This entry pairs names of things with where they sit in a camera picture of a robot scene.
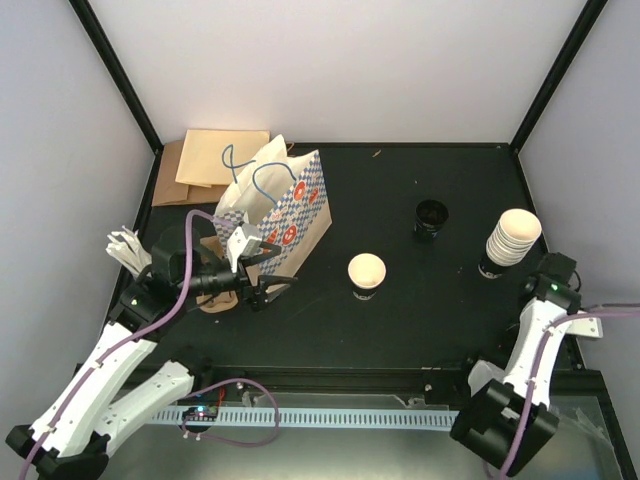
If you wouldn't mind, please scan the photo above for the brown pulp cup carrier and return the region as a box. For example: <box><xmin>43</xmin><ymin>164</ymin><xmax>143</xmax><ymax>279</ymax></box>
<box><xmin>196</xmin><ymin>236</ymin><xmax>239</xmax><ymax>314</ymax></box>

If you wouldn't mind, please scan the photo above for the blue checkered paper bag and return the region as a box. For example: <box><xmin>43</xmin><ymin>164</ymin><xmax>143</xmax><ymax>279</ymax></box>
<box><xmin>215</xmin><ymin>135</ymin><xmax>332</xmax><ymax>276</ymax></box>

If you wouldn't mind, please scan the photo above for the black branded paper cup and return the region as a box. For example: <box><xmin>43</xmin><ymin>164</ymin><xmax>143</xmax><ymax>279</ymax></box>
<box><xmin>347</xmin><ymin>253</ymin><xmax>387</xmax><ymax>301</ymax></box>

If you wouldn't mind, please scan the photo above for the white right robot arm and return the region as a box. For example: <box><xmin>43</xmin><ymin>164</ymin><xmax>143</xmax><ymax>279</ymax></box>
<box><xmin>450</xmin><ymin>253</ymin><xmax>603</xmax><ymax>479</ymax></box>

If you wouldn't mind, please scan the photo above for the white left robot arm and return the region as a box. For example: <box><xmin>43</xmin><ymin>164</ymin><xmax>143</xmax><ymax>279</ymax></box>
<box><xmin>6</xmin><ymin>224</ymin><xmax>294</xmax><ymax>479</ymax></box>

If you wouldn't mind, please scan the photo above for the light tan paper bag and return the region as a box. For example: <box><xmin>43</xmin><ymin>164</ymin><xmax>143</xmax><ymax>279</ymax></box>
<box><xmin>175</xmin><ymin>129</ymin><xmax>302</xmax><ymax>189</ymax></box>

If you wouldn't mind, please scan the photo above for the brown kraft paper bag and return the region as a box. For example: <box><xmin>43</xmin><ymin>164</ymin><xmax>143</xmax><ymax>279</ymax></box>
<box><xmin>152</xmin><ymin>141</ymin><xmax>227</xmax><ymax>207</ymax></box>

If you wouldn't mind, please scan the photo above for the small electronics board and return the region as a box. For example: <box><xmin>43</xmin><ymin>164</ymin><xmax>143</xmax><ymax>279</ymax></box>
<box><xmin>182</xmin><ymin>405</ymin><xmax>218</xmax><ymax>422</ymax></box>

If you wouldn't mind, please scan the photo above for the white wrapped stirrers bundle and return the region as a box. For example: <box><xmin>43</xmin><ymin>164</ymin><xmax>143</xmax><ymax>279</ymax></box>
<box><xmin>106</xmin><ymin>226</ymin><xmax>152</xmax><ymax>278</ymax></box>

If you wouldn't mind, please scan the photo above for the stack of black lids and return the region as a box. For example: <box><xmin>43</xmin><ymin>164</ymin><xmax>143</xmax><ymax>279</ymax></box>
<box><xmin>413</xmin><ymin>199</ymin><xmax>449</xmax><ymax>242</ymax></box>

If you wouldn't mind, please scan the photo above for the stack of white paper cups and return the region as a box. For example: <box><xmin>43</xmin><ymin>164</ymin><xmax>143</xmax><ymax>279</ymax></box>
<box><xmin>478</xmin><ymin>208</ymin><xmax>542</xmax><ymax>279</ymax></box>

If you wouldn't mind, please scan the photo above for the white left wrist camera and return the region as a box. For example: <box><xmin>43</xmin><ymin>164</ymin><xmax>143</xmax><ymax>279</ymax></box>
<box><xmin>226</xmin><ymin>223</ymin><xmax>263</xmax><ymax>273</ymax></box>

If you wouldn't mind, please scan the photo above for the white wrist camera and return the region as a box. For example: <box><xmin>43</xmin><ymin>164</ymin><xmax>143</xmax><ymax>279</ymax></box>
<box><xmin>226</xmin><ymin>223</ymin><xmax>263</xmax><ymax>273</ymax></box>
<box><xmin>566</xmin><ymin>317</ymin><xmax>603</xmax><ymax>339</ymax></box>

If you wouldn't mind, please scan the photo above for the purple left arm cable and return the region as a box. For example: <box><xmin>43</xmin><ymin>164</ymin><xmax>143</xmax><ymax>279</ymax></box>
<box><xmin>22</xmin><ymin>209</ymin><xmax>236</xmax><ymax>480</ymax></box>

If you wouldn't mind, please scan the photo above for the light blue slotted cable duct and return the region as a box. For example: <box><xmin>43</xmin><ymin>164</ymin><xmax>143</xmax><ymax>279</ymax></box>
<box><xmin>149</xmin><ymin>403</ymin><xmax>459</xmax><ymax>435</ymax></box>

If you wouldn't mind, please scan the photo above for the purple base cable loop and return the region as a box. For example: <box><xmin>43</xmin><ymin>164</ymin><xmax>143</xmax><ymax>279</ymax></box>
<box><xmin>179</xmin><ymin>378</ymin><xmax>281</xmax><ymax>447</ymax></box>

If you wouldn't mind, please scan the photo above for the black corner frame post left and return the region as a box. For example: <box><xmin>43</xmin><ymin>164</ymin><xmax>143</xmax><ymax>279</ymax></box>
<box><xmin>67</xmin><ymin>0</ymin><xmax>164</xmax><ymax>150</ymax></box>

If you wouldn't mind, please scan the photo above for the black corner frame post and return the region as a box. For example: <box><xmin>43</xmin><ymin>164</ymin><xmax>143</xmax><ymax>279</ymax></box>
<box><xmin>67</xmin><ymin>0</ymin><xmax>164</xmax><ymax>150</ymax></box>
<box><xmin>510</xmin><ymin>0</ymin><xmax>608</xmax><ymax>154</ymax></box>

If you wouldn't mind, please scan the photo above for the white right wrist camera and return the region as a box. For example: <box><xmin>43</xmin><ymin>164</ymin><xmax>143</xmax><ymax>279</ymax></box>
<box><xmin>566</xmin><ymin>317</ymin><xmax>603</xmax><ymax>339</ymax></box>

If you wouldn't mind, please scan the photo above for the black corner frame post right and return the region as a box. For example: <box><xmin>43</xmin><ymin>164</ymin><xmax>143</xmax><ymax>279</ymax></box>
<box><xmin>510</xmin><ymin>0</ymin><xmax>608</xmax><ymax>154</ymax></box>

